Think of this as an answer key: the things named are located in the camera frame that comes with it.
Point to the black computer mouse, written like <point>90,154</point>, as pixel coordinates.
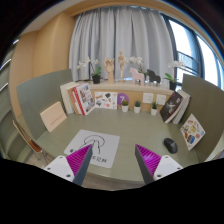
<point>170,145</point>

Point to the small potted plant left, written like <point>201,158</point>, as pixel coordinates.
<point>125,105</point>

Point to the small potted plant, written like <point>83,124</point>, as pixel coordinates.
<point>137,107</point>
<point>125,105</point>
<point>154,108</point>

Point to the red and white book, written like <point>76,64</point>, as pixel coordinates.
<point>84,98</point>

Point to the white mouse pad with drawing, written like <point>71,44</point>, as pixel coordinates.
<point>104,147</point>

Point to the white orchid behind horse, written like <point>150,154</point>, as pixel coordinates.
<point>139,61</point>

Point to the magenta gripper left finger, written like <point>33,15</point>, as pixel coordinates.
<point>72,167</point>

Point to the wooden mannequin figure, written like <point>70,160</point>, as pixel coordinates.
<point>122,61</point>

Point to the wooden chair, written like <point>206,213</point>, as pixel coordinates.
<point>37,156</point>

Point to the white orchid black pot left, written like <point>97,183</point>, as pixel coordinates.
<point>94,68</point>

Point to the black horse figure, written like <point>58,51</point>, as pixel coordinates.
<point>153,77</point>

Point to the grey curtain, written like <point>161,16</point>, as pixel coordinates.
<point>122,30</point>

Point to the wooden shelf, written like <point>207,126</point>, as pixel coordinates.
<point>145,94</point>

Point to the colourful picture book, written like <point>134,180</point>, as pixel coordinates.
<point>192,132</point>

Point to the purple round card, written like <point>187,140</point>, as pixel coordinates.
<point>122,97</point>

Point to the small potted plant middle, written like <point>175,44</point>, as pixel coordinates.
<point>137,107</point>

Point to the white orchid black pot right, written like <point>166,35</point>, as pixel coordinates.
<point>173,81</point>

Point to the pink horse figure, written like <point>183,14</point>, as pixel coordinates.
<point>137,76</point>

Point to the white books stack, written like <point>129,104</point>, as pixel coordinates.
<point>68,99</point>

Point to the wooden hand model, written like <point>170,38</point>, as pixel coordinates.
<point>109,66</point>

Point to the white orchid black pot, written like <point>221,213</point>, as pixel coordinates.
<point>94,68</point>
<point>173,81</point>

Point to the beige wooden board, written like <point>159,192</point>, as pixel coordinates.
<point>53,116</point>

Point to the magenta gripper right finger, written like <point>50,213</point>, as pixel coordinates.
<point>153,166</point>

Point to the illustrated white card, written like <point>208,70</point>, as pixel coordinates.
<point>106,100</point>

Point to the white book behind black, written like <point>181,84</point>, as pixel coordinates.
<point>185,102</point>

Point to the small potted plant right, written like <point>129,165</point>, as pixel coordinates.
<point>154,108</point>

